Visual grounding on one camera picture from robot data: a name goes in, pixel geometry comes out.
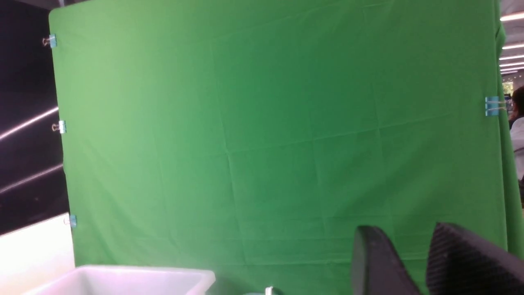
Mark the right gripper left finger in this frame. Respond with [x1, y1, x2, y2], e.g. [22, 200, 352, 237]
[351, 225, 420, 295]

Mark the person in background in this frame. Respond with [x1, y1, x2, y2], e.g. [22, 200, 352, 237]
[508, 85, 524, 181]

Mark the large white plastic tub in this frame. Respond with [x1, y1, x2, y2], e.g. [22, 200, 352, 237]
[25, 265, 216, 295]

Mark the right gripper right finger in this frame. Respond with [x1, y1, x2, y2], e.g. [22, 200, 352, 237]
[425, 222, 524, 295]

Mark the green backdrop cloth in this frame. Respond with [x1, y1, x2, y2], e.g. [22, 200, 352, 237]
[49, 0, 523, 295]

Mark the blue binder clip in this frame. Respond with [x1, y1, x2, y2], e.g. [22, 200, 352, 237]
[42, 34, 57, 49]
[63, 215, 77, 228]
[51, 120, 67, 134]

